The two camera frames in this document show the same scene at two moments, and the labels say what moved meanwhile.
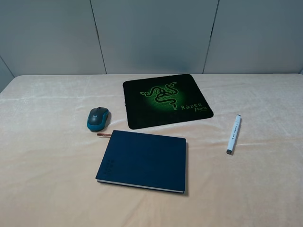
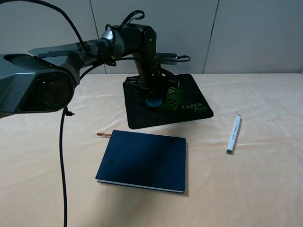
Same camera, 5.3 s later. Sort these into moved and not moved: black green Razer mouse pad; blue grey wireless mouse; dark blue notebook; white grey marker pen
Moved: blue grey wireless mouse
Not moved: dark blue notebook; white grey marker pen; black green Razer mouse pad
